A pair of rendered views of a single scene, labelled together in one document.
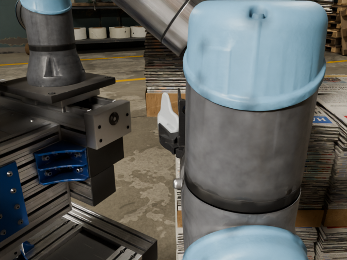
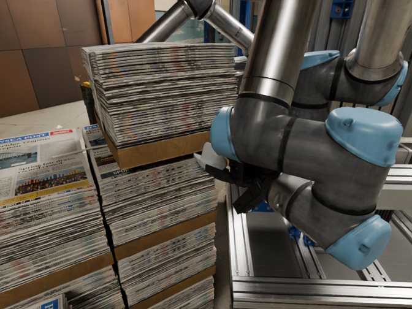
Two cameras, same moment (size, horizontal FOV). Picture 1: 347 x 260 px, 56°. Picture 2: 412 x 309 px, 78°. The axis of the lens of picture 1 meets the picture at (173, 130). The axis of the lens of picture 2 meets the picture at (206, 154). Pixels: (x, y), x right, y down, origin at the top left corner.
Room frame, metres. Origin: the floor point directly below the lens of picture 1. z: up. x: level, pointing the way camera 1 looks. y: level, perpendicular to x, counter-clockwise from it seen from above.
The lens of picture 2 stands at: (1.37, -0.31, 1.12)
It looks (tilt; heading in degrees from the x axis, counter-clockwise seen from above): 28 degrees down; 150
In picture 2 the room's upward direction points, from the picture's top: straight up
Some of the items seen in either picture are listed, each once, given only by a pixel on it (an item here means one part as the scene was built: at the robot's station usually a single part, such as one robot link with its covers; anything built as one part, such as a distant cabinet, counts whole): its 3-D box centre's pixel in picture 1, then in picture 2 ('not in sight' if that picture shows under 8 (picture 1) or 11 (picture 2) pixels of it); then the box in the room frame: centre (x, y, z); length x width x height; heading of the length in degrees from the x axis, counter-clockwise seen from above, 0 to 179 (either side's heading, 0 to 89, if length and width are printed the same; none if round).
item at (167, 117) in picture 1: (167, 111); not in sight; (0.44, 0.01, 0.88); 0.09 x 0.03 x 0.06; 28
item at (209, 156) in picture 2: not in sight; (208, 154); (0.97, -0.08, 0.88); 0.09 x 0.03 x 0.06; 27
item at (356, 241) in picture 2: not in sight; (335, 222); (1.22, -0.03, 0.88); 0.11 x 0.08 x 0.09; 1
